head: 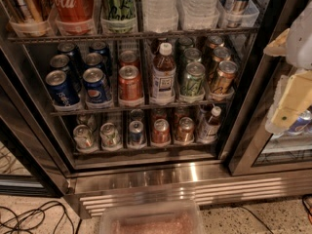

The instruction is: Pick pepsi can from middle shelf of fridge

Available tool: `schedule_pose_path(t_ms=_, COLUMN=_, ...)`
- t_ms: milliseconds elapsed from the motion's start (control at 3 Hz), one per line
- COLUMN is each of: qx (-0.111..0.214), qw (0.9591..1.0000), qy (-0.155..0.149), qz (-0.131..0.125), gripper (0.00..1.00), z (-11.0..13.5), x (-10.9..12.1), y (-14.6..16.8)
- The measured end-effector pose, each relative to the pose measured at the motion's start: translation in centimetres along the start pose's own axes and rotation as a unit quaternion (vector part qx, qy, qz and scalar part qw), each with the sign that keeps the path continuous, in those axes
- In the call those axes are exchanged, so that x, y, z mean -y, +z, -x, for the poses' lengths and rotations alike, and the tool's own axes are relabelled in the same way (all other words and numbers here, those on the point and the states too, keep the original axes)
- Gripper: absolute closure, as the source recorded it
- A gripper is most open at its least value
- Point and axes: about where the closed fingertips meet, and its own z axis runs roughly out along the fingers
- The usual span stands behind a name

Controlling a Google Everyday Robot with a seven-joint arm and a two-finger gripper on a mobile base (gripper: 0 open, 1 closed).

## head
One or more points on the blue silver can top shelf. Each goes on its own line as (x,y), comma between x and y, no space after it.
(235,13)

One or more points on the green lacroix can front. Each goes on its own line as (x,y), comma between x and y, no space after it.
(191,88)

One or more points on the copper can bottom shelf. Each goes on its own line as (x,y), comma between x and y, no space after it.
(185,130)

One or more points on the orange soda can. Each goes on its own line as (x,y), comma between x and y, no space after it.
(129,57)
(130,86)

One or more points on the orange soda can back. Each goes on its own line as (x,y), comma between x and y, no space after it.
(129,57)

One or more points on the small tea bottle bottom shelf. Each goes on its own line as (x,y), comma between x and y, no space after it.
(209,126)

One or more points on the green lacroix can top shelf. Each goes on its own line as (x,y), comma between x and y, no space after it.
(119,15)

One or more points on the gold can front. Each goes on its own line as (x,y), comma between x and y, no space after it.
(223,77)

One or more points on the clear water bottle right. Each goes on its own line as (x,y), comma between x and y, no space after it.
(197,14)

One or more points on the steel fridge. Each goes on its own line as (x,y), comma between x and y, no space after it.
(40,133)

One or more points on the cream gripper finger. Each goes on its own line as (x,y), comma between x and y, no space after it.
(277,48)
(292,97)

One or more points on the clear water bottle left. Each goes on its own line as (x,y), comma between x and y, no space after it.
(159,15)

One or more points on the red can bottom shelf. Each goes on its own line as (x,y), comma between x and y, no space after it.
(160,132)

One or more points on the blue pepsi can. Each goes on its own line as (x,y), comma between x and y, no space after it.
(97,88)
(102,48)
(61,89)
(95,60)
(72,50)
(63,62)

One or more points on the blue silver can bottom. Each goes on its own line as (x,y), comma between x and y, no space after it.
(136,134)

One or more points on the gold can top shelf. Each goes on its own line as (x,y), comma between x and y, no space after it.
(29,17)

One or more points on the gold can middle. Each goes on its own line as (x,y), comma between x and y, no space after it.
(218,55)

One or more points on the red coca cola can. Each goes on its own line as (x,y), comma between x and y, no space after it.
(74,14)

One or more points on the gold can back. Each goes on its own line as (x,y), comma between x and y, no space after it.
(211,43)

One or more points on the green lacroix can back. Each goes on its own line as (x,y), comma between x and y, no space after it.
(181,44)

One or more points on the blue can behind right door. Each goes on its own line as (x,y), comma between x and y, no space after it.
(302,121)

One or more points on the clear water bottle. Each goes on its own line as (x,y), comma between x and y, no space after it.
(159,15)
(197,14)

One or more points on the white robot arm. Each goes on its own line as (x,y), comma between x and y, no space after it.
(298,48)

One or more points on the brown tea bottle white cap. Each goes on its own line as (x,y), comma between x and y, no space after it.
(163,75)

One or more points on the green lacroix can middle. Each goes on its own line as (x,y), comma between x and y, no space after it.
(190,55)

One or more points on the blue pepsi can back left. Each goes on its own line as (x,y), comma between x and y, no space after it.
(72,50)

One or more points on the orange soda can front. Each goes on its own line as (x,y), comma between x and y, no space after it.
(130,86)

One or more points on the blue pepsi can front left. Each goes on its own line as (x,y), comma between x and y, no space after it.
(61,89)

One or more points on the clear plastic bin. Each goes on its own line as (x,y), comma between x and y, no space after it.
(171,217)

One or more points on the fridge right glass door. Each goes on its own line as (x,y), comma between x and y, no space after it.
(249,149)

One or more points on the blue pepsi can middle left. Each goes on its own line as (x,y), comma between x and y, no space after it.
(63,62)

